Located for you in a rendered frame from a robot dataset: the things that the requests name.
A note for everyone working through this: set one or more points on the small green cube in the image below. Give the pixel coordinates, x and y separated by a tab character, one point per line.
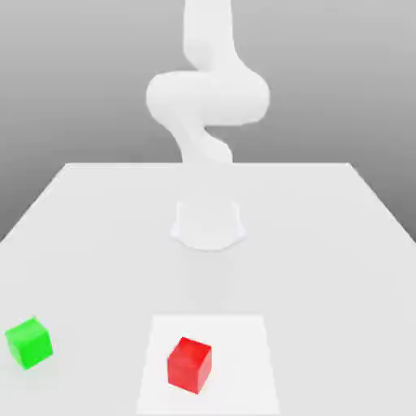
29	344

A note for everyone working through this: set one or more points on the small red cube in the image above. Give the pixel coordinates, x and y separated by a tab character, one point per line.
189	365

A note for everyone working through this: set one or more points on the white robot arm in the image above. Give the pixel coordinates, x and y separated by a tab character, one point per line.
208	97

